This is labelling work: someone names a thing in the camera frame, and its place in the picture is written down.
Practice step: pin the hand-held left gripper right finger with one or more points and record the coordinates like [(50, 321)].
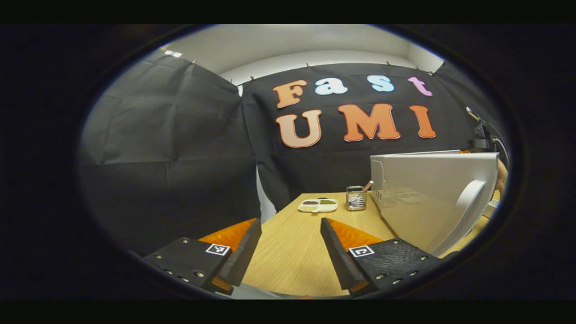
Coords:
[(337, 258)]

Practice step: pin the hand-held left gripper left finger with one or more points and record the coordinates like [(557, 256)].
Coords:
[(245, 256)]

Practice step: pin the white divided food plate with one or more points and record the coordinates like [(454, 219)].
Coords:
[(310, 208)]

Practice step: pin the white microwave oven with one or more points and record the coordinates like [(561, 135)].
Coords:
[(427, 193)]

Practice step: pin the metal mesh cup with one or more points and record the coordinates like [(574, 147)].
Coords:
[(356, 200)]

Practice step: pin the black backdrop cloth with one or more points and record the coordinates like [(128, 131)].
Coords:
[(171, 157)]

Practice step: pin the long ceiling light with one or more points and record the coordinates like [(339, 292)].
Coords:
[(173, 53)]

